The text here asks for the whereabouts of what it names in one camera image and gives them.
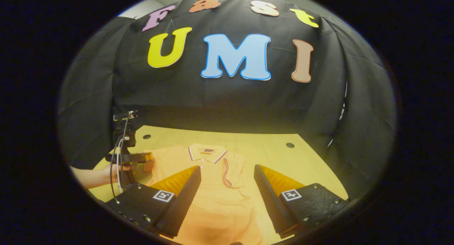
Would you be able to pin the black backdrop cloth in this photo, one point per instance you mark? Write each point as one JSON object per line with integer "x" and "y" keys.
{"x": 212, "y": 103}

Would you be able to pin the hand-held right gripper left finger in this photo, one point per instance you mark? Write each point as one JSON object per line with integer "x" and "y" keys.
{"x": 184, "y": 202}

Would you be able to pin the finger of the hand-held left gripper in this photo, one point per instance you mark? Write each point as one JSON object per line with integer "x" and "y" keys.
{"x": 148, "y": 157}

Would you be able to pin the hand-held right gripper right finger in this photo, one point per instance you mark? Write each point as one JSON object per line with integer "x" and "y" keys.
{"x": 271, "y": 202}

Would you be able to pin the orange T-shirt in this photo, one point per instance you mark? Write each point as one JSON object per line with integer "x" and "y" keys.
{"x": 216, "y": 202}

